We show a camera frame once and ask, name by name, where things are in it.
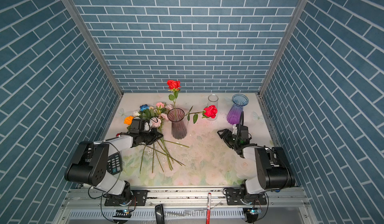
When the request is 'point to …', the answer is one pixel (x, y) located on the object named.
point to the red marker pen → (208, 218)
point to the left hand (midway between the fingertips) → (166, 135)
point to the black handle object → (159, 214)
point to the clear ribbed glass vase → (213, 100)
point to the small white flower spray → (136, 113)
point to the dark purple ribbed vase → (176, 116)
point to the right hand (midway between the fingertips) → (221, 134)
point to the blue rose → (144, 107)
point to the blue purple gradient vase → (239, 100)
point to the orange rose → (128, 120)
